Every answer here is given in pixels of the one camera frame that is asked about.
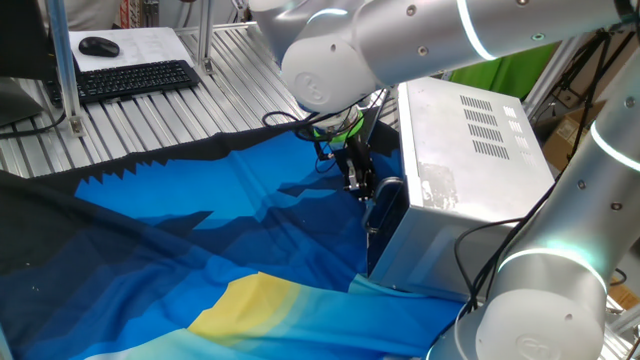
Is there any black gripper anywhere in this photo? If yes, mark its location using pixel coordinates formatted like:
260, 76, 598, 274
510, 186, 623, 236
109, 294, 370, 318
333, 136, 378, 203

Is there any white rectangular metal beam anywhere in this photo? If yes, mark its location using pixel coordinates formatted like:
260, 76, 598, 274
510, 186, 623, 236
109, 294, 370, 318
360, 92, 407, 274

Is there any silver microwave body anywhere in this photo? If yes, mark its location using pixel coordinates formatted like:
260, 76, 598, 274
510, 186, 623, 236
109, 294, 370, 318
367, 75, 557, 304

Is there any blue landscape print cloth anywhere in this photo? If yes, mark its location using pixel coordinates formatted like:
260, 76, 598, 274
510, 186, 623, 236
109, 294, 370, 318
0, 106, 464, 360

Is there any green backdrop cloth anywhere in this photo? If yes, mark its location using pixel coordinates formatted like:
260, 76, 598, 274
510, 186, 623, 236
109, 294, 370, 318
448, 42, 559, 101

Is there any brown cardboard box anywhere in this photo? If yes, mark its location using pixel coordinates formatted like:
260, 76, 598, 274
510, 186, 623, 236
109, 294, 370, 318
541, 102, 606, 171

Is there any white paper sheet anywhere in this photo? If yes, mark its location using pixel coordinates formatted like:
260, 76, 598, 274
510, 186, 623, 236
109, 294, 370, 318
68, 26, 196, 73

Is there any black computer keyboard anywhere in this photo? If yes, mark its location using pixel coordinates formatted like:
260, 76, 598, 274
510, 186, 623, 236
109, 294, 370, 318
43, 59, 203, 108

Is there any small orange cardboard box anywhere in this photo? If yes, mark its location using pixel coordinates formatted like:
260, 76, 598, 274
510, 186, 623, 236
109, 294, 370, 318
605, 278, 640, 310

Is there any black computer mouse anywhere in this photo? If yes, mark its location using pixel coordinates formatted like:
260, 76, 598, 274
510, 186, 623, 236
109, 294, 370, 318
77, 35, 122, 59

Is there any person in white shirt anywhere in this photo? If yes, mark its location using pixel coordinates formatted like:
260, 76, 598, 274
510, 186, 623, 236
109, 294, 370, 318
37, 0, 120, 32

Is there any grey monitor stand base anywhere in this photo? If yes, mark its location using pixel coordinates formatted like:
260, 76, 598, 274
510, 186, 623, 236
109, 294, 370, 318
0, 76, 47, 129

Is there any black computer monitor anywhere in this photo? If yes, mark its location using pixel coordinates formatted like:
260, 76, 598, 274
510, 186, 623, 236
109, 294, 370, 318
0, 0, 59, 82

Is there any green wrist flange ring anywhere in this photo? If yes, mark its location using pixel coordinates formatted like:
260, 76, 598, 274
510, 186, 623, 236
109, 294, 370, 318
312, 111, 366, 145

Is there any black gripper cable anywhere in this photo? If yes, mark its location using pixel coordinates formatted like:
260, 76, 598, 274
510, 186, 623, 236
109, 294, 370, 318
261, 89, 386, 174

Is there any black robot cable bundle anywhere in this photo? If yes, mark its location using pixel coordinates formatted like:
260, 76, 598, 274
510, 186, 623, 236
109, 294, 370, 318
452, 175, 559, 317

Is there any white robot base cable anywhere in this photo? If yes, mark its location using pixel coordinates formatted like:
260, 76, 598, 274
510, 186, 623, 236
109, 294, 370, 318
451, 295, 471, 360

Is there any horizontal aluminium frame rail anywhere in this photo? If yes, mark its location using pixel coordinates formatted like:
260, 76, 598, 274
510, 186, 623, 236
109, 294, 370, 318
173, 20, 257, 37

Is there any thin aluminium frame post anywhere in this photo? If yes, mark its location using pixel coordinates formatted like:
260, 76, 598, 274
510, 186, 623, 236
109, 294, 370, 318
195, 0, 218, 76

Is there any slanted aluminium frame beam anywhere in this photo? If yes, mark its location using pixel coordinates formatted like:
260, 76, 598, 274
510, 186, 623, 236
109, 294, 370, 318
521, 32, 596, 120

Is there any black camera tripod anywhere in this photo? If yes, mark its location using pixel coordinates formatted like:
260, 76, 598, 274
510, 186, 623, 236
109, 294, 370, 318
553, 28, 634, 166

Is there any thick aluminium frame post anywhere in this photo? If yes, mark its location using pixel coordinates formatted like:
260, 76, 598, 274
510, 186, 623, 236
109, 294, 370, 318
45, 0, 87, 138

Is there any black monitor cable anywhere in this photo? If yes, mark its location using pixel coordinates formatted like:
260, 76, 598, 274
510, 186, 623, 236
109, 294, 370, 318
0, 110, 68, 141

